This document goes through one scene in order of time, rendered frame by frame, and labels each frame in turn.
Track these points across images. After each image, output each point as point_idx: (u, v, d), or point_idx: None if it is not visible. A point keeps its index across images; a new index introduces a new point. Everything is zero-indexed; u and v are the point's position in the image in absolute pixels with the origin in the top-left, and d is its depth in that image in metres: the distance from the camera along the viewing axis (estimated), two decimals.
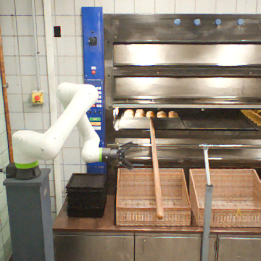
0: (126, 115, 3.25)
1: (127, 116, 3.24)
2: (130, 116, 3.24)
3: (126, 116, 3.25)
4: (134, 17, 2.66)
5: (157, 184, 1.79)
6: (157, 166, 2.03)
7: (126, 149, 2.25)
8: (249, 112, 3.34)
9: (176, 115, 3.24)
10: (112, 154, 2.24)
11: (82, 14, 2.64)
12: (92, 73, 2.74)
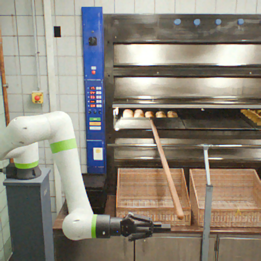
0: (125, 115, 3.24)
1: (127, 116, 3.23)
2: (130, 116, 3.23)
3: (125, 117, 3.24)
4: (134, 17, 2.66)
5: (171, 184, 1.79)
6: (167, 166, 2.03)
7: (138, 225, 1.38)
8: (249, 112, 3.34)
9: (175, 115, 3.25)
10: (113, 228, 1.36)
11: (82, 14, 2.64)
12: (92, 73, 2.74)
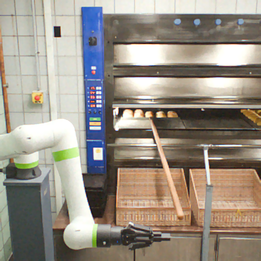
0: (125, 115, 3.24)
1: (127, 116, 3.23)
2: (130, 116, 3.23)
3: (125, 117, 3.24)
4: (134, 17, 2.66)
5: (171, 184, 1.79)
6: (167, 166, 2.03)
7: (138, 235, 1.40)
8: (249, 112, 3.34)
9: (175, 115, 3.25)
10: (114, 237, 1.38)
11: (82, 14, 2.64)
12: (92, 73, 2.74)
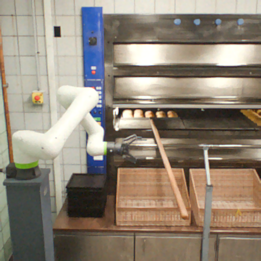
0: (125, 115, 3.24)
1: (127, 116, 3.23)
2: (130, 116, 3.23)
3: (125, 117, 3.23)
4: (134, 17, 2.66)
5: (174, 184, 1.79)
6: (169, 166, 2.03)
7: (130, 143, 2.34)
8: (249, 112, 3.34)
9: (175, 115, 3.25)
10: (116, 148, 2.33)
11: (82, 14, 2.64)
12: (92, 73, 2.74)
